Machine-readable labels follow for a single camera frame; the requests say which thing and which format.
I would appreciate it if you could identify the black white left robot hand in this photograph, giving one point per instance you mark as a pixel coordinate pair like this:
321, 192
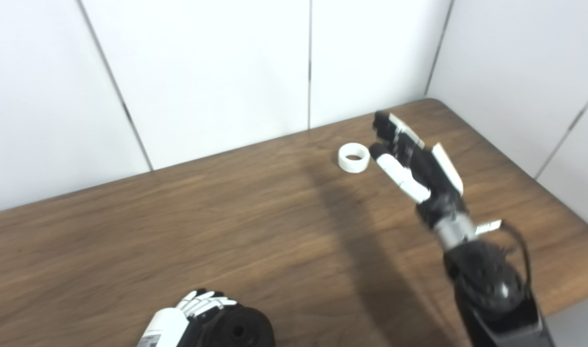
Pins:
166, 327

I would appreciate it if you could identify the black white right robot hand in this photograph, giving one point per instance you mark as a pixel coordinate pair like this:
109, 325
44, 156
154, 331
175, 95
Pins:
431, 173

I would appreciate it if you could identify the round black stepped part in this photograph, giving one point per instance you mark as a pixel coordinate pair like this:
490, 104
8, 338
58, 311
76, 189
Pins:
245, 330

